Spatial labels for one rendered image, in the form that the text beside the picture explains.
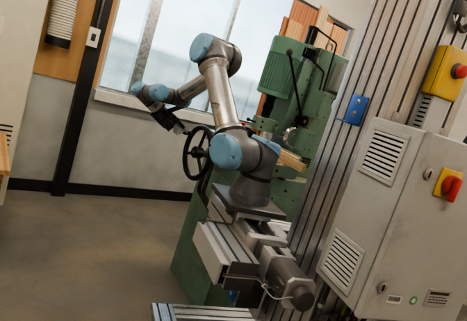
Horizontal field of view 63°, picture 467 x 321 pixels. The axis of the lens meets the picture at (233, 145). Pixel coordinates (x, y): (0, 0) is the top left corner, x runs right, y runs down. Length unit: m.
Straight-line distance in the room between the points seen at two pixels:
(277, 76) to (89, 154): 1.74
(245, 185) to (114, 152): 2.02
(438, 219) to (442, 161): 0.15
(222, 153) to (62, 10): 1.80
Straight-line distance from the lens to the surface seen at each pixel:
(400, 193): 0.96
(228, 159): 1.21
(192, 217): 2.26
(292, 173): 1.89
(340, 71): 2.17
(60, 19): 2.78
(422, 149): 0.95
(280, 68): 2.02
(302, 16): 3.90
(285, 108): 2.12
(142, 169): 3.36
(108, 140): 3.18
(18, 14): 2.63
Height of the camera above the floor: 1.20
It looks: 9 degrees down
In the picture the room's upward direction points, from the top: 18 degrees clockwise
